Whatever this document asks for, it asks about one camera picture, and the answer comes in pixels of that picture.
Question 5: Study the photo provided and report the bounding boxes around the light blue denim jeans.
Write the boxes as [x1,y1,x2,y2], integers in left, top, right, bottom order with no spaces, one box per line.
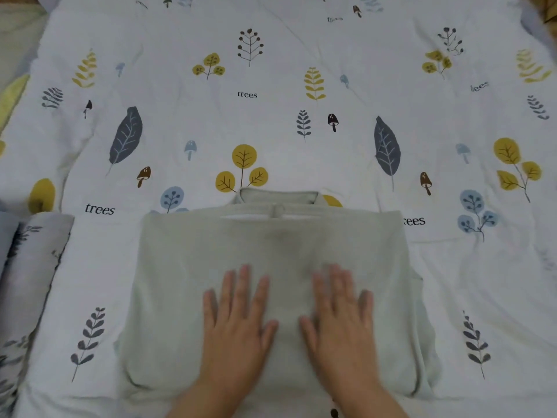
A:
[0,211,20,279]

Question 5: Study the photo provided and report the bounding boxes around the person's right hand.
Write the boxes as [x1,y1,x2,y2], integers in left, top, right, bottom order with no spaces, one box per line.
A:
[298,264,384,410]

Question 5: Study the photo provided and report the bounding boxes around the person's left hand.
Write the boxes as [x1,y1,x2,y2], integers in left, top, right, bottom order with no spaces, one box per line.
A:
[198,264,280,406]

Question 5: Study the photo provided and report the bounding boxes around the wooden dressing table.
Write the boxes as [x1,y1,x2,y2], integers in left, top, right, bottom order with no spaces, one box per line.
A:
[522,0,557,40]

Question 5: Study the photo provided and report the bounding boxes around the sage green zip jacket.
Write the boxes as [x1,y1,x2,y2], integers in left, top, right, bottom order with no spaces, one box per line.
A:
[115,189,443,404]

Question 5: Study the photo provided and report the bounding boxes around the bed with leaf print bedding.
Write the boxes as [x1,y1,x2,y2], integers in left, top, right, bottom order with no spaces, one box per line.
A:
[0,0,557,418]

